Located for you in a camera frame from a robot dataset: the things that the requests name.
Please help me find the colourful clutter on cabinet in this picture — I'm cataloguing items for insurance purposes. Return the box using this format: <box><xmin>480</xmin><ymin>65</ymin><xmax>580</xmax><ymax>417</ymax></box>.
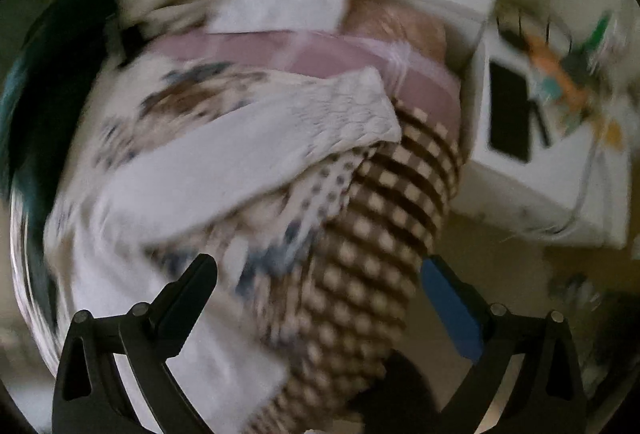
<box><xmin>495</xmin><ymin>8</ymin><xmax>628</xmax><ymax>151</ymax></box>

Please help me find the white cable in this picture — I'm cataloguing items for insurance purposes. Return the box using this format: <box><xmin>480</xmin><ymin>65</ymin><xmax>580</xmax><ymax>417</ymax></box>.
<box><xmin>499</xmin><ymin>133</ymin><xmax>616</xmax><ymax>240</ymax></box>

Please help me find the floral fleece blanket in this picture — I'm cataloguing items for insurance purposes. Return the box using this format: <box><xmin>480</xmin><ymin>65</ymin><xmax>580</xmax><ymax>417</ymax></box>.
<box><xmin>45</xmin><ymin>52</ymin><xmax>461</xmax><ymax>433</ymax></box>

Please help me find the pink striped cloth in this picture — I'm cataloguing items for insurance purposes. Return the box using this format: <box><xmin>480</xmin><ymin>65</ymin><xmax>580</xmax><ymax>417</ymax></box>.
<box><xmin>150</xmin><ymin>30</ymin><xmax>461</xmax><ymax>140</ymax></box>

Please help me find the brown pillow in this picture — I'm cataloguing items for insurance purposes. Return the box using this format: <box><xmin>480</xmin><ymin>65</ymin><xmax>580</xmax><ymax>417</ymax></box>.
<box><xmin>341</xmin><ymin>0</ymin><xmax>447</xmax><ymax>64</ymax></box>

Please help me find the white bedside cabinet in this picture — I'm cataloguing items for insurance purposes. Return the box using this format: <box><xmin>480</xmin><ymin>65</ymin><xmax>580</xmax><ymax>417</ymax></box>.
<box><xmin>454</xmin><ymin>16</ymin><xmax>631</xmax><ymax>249</ymax></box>

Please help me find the black phone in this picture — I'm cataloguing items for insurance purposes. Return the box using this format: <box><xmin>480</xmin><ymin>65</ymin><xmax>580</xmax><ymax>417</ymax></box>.
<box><xmin>488</xmin><ymin>61</ymin><xmax>530</xmax><ymax>163</ymax></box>

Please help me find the dark teal garment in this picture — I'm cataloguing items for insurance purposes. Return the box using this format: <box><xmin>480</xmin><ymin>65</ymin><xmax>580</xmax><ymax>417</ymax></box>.
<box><xmin>1</xmin><ymin>0</ymin><xmax>118</xmax><ymax>327</ymax></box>

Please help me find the white knit sweater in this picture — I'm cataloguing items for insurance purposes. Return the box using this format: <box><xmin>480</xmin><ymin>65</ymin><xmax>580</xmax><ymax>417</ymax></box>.
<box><xmin>90</xmin><ymin>67</ymin><xmax>400</xmax><ymax>243</ymax></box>

